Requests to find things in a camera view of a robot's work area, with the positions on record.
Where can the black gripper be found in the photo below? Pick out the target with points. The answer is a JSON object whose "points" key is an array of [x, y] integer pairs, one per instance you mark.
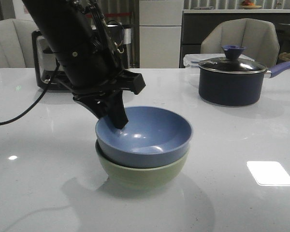
{"points": [[100, 91]]}

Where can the blue bowl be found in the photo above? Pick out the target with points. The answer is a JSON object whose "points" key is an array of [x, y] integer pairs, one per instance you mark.
{"points": [[153, 137]]}

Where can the green bowl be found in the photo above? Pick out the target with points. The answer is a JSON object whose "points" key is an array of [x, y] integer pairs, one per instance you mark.
{"points": [[140, 178]]}

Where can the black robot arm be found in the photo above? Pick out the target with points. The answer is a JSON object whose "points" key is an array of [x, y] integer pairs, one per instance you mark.
{"points": [[81, 42]]}

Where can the black chrome four-slot toaster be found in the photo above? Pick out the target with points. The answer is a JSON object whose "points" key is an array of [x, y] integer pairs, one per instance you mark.
{"points": [[45, 60]]}

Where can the red barrier tape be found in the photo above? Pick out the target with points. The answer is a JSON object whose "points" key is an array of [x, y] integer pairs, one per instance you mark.
{"points": [[117, 14]]}

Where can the clear plastic food container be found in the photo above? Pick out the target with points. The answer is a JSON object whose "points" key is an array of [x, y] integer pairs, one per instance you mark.
{"points": [[192, 60]]}

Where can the white refrigerator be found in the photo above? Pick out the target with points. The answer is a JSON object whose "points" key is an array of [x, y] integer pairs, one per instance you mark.
{"points": [[160, 23]]}

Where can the grey armchair left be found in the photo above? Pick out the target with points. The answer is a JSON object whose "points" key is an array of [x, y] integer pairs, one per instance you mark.
{"points": [[16, 43]]}

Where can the grey armchair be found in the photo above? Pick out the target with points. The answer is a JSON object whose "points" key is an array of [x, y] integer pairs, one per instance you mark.
{"points": [[257, 36], [16, 43]]}

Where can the dark blue saucepan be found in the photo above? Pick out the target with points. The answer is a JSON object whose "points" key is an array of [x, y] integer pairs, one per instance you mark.
{"points": [[235, 89]]}

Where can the glass pot lid blue knob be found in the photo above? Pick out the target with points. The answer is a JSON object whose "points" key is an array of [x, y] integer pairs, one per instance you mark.
{"points": [[231, 62]]}

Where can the grey armchair right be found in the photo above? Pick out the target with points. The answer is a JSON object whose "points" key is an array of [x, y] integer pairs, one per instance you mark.
{"points": [[257, 36]]}

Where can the fruit plate on counter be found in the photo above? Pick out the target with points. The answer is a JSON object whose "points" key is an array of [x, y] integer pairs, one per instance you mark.
{"points": [[248, 4]]}

